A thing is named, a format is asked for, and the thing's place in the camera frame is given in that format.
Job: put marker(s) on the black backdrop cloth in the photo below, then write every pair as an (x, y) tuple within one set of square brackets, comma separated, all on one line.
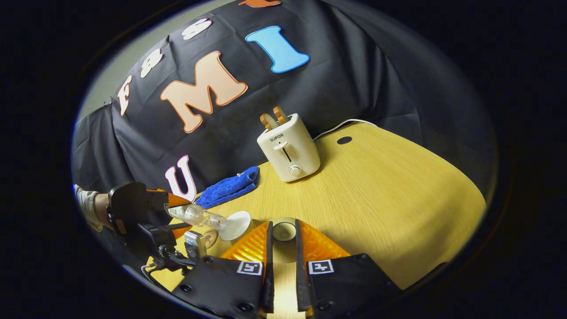
[(336, 79)]

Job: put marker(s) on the clear plastic water bottle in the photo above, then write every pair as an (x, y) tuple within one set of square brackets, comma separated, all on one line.
[(197, 215)]

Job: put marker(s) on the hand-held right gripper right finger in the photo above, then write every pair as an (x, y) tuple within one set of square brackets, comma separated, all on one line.
[(301, 283)]

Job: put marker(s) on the white toaster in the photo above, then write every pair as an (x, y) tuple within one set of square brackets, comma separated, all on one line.
[(290, 150)]

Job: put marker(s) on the toasted bread slice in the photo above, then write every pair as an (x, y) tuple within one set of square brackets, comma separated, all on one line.
[(280, 115), (266, 122)]

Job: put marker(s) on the black round table grommet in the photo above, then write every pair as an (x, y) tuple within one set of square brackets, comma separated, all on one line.
[(344, 140)]

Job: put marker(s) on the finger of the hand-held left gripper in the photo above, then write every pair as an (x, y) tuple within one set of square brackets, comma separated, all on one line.
[(195, 243), (177, 200)]

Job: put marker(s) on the folded blue towel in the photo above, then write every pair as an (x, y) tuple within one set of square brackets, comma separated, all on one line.
[(230, 188)]

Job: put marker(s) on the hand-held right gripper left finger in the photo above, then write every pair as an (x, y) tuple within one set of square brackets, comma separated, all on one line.
[(269, 283)]

